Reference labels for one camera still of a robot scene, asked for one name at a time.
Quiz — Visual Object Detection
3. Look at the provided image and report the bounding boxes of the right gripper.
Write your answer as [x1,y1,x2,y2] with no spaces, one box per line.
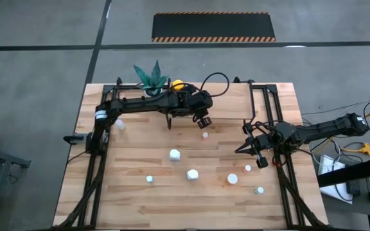
[234,123,274,170]

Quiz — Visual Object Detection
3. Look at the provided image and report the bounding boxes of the amber bottle yellow lid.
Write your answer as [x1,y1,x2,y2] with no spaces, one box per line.
[171,79,186,92]

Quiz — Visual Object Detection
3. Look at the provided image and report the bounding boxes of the green plant white pot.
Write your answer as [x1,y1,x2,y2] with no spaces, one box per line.
[132,60,170,98]

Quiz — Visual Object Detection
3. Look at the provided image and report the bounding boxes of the white paper sheet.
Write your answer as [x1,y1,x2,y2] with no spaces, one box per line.
[318,154,355,205]

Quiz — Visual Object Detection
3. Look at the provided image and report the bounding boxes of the black mat hazard stripes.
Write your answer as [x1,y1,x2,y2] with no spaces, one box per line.
[151,12,277,44]

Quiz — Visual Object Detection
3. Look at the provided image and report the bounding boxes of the yellow power splitter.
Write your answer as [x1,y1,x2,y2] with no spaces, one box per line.
[340,142,370,157]

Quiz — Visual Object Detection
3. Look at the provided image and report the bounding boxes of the grey metal table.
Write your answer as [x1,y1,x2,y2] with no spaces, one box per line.
[0,144,31,231]

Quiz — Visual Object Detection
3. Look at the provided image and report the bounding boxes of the red cable connector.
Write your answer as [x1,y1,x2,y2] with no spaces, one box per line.
[269,153,281,168]

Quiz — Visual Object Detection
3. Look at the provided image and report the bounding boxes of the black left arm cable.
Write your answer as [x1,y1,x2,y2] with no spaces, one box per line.
[200,72,230,98]

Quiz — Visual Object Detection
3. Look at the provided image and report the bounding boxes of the black aluminium rig frame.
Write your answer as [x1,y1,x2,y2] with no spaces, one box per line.
[51,76,329,230]

